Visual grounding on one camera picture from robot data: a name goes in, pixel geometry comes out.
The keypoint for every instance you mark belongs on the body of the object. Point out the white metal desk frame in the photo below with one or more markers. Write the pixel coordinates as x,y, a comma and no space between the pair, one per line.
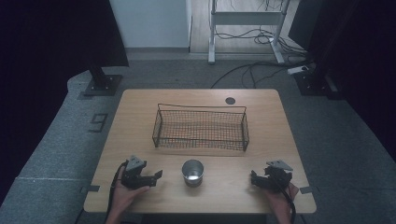
246,18

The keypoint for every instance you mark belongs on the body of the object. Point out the black stand base plate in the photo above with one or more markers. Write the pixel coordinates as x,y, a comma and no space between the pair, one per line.
314,84
103,85

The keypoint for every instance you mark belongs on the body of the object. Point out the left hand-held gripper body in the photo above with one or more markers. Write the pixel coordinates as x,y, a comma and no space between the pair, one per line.
134,174

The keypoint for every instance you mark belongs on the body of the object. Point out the grey tape piece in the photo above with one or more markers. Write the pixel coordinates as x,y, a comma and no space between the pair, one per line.
92,188
306,189

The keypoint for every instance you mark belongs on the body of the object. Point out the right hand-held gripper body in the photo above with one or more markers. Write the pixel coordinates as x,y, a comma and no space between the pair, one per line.
278,175

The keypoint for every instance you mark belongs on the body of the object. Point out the person's right hand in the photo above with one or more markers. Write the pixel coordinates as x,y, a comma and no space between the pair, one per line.
281,199

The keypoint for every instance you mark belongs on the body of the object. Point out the white power strip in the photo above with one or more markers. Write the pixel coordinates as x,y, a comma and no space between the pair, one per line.
297,70

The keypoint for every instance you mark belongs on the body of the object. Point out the metal cup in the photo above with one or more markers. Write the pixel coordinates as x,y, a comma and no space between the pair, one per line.
192,173

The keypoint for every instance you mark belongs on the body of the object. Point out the person's left hand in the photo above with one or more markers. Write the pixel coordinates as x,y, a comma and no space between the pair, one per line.
124,197

